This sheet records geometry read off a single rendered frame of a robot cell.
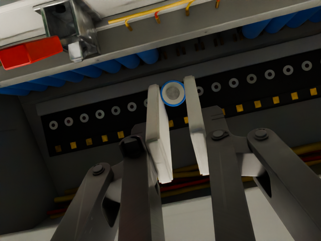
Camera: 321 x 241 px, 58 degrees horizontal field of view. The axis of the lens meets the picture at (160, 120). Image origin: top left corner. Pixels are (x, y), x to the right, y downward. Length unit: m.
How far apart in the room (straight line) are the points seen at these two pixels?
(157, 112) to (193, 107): 0.02
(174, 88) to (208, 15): 0.06
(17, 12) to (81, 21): 0.04
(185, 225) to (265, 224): 0.05
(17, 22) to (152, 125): 0.11
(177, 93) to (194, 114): 0.05
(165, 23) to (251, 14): 0.06
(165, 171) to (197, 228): 0.08
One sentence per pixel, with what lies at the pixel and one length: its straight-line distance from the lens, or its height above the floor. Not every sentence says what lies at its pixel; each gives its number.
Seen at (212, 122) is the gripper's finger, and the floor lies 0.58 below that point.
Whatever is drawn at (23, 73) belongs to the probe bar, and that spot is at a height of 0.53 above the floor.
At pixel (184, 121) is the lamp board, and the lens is 0.34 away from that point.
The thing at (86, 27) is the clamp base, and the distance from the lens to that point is 0.19.
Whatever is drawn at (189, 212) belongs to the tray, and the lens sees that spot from 0.22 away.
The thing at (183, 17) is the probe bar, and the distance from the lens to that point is 0.21.
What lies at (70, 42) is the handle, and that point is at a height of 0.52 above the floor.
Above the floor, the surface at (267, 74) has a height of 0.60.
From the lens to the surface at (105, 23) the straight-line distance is 0.22.
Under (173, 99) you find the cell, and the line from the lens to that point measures 0.20.
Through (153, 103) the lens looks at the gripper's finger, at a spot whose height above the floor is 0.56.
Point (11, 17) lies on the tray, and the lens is 0.20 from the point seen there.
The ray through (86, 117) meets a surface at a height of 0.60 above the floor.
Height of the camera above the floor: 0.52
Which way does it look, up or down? 17 degrees up
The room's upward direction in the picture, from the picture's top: 165 degrees clockwise
